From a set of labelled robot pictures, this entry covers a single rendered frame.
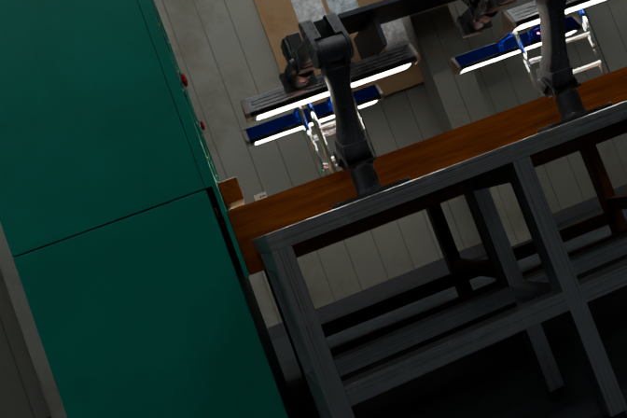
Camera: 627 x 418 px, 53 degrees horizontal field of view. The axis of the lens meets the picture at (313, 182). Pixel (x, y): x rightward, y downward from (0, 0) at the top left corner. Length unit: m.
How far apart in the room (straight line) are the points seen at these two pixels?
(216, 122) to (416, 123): 1.41
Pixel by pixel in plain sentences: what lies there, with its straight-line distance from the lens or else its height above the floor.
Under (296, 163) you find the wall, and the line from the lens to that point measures 4.26.
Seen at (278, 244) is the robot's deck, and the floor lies 0.64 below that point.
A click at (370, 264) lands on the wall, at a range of 4.32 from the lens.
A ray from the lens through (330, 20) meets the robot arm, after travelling 1.51.
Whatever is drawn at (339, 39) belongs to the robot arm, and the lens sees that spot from 1.46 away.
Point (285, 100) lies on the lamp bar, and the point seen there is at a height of 1.06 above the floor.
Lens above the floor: 0.67
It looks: 3 degrees up
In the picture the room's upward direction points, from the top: 20 degrees counter-clockwise
